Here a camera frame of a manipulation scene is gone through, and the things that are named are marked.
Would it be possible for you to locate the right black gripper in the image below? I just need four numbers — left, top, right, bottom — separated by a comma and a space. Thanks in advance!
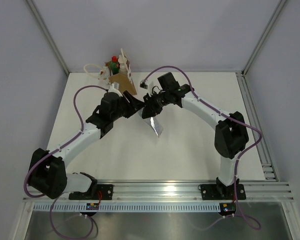
142, 90, 171, 119

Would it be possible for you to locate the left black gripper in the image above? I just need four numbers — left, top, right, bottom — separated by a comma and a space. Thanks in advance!
110, 91, 145, 121

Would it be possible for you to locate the silver squeeze tube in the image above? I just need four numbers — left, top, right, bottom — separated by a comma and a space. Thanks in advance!
137, 108, 164, 138

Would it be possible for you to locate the green dish soap bottle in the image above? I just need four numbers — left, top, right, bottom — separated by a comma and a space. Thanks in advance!
110, 55, 120, 75

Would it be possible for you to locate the beige pump bottle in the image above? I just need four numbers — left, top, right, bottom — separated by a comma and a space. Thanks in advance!
118, 54, 128, 74

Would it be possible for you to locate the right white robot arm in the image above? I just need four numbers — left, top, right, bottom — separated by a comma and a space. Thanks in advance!
141, 72, 249, 200

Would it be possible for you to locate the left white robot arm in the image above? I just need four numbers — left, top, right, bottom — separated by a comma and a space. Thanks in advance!
23, 91, 145, 200

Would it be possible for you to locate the burlap watermelon canvas bag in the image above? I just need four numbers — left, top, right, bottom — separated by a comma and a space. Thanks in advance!
83, 48, 137, 96

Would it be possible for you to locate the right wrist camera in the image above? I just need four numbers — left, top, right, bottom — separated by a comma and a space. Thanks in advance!
139, 79, 154, 91

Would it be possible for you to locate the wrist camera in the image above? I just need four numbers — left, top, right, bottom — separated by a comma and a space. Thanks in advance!
108, 83, 122, 96
139, 79, 154, 91

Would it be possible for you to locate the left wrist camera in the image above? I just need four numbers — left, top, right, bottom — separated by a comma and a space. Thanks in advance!
108, 83, 122, 96

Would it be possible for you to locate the aluminium mounting rail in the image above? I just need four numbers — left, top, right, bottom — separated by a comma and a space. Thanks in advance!
23, 181, 295, 202

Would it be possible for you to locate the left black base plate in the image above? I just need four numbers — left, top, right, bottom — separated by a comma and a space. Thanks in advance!
68, 183, 114, 201

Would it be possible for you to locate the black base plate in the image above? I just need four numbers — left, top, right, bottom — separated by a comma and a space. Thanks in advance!
68, 183, 114, 201
198, 183, 247, 201

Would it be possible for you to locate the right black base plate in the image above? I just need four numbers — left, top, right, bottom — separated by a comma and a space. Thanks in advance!
198, 183, 247, 201

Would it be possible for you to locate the left aluminium frame post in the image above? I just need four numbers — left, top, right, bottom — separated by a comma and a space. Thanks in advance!
24, 0, 71, 77

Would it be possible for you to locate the aluminium frame post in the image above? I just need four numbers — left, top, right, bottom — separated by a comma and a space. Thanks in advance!
24, 0, 71, 77
241, 0, 289, 77

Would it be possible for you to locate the right side aluminium rail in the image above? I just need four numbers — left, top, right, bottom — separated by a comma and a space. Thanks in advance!
235, 72, 279, 182

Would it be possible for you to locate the right aluminium frame post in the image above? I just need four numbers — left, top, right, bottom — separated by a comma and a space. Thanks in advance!
241, 0, 289, 77

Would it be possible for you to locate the white slotted cable duct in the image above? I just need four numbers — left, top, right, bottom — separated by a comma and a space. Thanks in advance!
32, 202, 237, 211

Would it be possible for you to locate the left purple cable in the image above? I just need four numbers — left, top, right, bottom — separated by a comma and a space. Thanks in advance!
23, 84, 111, 238

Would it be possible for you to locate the purple cable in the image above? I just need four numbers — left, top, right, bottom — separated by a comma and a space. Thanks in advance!
143, 65, 263, 230
23, 84, 111, 238

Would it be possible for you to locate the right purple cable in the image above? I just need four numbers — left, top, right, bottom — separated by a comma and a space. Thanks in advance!
143, 65, 263, 230

